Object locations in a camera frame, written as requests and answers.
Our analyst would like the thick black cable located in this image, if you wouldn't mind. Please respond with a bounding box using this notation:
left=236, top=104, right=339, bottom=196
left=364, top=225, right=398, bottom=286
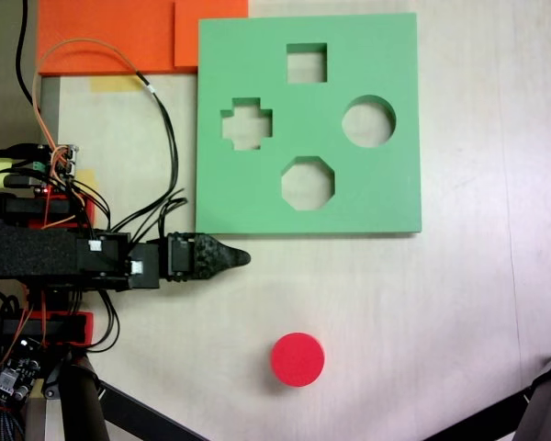
left=15, top=0, right=37, bottom=107

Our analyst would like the yellow tape strip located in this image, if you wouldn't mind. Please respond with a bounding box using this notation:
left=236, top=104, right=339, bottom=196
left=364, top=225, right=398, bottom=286
left=88, top=75, right=141, bottom=94

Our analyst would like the red cylinder block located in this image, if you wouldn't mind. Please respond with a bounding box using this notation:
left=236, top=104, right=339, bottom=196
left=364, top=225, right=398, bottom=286
left=269, top=332, right=326, bottom=390

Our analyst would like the thin black wire, white tag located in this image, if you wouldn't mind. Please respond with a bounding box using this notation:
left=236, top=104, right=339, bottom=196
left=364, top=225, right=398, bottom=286
left=137, top=73, right=181, bottom=221

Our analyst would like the black tripod brace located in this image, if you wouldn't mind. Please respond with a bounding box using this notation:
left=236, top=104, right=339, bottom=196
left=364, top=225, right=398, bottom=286
left=94, top=380, right=206, bottom=441
left=420, top=388, right=541, bottom=441

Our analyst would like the thin black wire bundle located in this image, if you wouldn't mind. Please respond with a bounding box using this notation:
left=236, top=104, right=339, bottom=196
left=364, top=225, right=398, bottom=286
left=107, top=187, right=188, bottom=240

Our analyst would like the large orange flat block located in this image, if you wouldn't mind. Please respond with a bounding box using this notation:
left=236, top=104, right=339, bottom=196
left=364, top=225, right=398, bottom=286
left=36, top=0, right=199, bottom=77

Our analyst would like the small circuit board with connectors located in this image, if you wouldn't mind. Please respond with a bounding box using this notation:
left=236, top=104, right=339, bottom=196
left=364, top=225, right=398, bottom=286
left=49, top=143, right=80, bottom=179

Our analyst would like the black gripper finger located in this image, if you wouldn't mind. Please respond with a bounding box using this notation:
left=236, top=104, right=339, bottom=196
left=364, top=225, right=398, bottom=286
left=229, top=246, right=253, bottom=270
left=193, top=233, right=233, bottom=279

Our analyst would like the thin orange wire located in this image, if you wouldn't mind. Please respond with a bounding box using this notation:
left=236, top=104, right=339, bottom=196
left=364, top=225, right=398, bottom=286
left=30, top=38, right=144, bottom=160

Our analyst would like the black plug cable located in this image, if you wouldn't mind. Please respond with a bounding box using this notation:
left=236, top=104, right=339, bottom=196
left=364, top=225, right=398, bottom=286
left=0, top=143, right=52, bottom=163

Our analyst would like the green shape sorter board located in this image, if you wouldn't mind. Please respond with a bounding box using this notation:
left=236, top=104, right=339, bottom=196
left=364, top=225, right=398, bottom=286
left=195, top=12, right=423, bottom=239

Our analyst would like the red and black table clamp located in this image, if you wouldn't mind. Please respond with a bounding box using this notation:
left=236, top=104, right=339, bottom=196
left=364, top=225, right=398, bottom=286
left=0, top=192, right=96, bottom=231
left=0, top=310, right=96, bottom=348

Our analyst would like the dark tripod leg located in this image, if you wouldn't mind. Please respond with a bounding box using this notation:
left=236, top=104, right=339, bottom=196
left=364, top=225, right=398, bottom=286
left=509, top=345, right=551, bottom=441
left=43, top=356, right=111, bottom=441

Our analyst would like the black circuit board with capacitors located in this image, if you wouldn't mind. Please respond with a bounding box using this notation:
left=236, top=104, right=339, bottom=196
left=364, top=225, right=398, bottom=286
left=0, top=352, right=42, bottom=408

